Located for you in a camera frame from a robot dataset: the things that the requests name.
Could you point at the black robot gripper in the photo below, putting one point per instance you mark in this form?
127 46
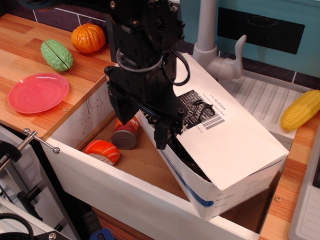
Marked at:
151 89

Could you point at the white cardboard box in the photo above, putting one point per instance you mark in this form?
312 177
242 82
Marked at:
238 156

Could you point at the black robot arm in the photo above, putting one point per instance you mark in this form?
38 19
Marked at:
146 33

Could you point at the orange toy can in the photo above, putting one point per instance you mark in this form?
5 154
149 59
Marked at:
124 136

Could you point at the salmon sushi toy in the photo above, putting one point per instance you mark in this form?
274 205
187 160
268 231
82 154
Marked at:
103 151

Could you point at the white toy sink basin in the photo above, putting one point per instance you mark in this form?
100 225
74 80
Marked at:
139 190

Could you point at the grey toy faucet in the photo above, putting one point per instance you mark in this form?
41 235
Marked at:
217 50

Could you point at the orange toy pumpkin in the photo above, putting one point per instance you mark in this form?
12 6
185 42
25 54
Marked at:
88 38

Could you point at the green toy cabbage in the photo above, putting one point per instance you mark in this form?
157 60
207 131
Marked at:
56 55

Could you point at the pink plastic plate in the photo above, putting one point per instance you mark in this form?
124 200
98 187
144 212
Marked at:
38 93

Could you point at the white drying rack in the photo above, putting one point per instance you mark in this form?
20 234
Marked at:
266 98

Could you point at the metal clamp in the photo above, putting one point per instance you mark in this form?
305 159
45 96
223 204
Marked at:
12 153

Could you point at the yellow toy corn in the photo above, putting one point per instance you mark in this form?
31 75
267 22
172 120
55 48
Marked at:
301 110

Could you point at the teal toy oven panel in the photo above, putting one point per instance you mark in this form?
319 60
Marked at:
283 33

